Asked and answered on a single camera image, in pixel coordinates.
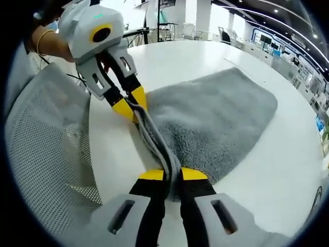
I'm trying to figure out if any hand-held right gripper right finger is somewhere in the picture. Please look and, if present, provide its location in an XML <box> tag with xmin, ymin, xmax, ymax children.
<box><xmin>179</xmin><ymin>167</ymin><xmax>289</xmax><ymax>247</ymax></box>

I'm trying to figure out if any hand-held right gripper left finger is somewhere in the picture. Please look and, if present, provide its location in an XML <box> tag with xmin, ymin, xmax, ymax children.
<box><xmin>77</xmin><ymin>169</ymin><xmax>167</xmax><ymax>247</ymax></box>

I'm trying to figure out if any grey towel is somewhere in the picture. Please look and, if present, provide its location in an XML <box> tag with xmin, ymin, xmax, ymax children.
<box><xmin>128</xmin><ymin>67</ymin><xmax>279</xmax><ymax>204</ymax></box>

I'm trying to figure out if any person's head with blue mask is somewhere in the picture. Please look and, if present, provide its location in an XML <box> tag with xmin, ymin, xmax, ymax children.
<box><xmin>47</xmin><ymin>20</ymin><xmax>60</xmax><ymax>34</ymax></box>

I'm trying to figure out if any gold bangle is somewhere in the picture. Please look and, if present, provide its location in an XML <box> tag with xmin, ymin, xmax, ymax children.
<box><xmin>35</xmin><ymin>29</ymin><xmax>56</xmax><ymax>56</ymax></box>

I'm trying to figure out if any grey mesh office chair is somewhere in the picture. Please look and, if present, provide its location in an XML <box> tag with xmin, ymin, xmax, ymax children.
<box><xmin>5</xmin><ymin>63</ymin><xmax>104</xmax><ymax>215</ymax></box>

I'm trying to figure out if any white office chair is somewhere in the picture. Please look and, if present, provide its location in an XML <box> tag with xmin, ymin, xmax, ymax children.
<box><xmin>183</xmin><ymin>23</ymin><xmax>196</xmax><ymax>40</ymax></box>

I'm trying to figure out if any black office chair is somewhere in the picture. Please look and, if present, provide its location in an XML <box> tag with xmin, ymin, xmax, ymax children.
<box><xmin>217</xmin><ymin>25</ymin><xmax>232</xmax><ymax>44</ymax></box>

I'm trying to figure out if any blue packet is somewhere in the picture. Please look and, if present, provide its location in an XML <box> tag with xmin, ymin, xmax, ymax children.
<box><xmin>314</xmin><ymin>115</ymin><xmax>326</xmax><ymax>134</ymax></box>

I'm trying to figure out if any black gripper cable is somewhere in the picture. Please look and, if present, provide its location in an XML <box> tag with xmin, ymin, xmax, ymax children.
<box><xmin>25</xmin><ymin>46</ymin><xmax>89</xmax><ymax>90</ymax></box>

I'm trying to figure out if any black frame stand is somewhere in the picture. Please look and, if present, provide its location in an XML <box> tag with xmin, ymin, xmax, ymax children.
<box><xmin>143</xmin><ymin>0</ymin><xmax>178</xmax><ymax>45</ymax></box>

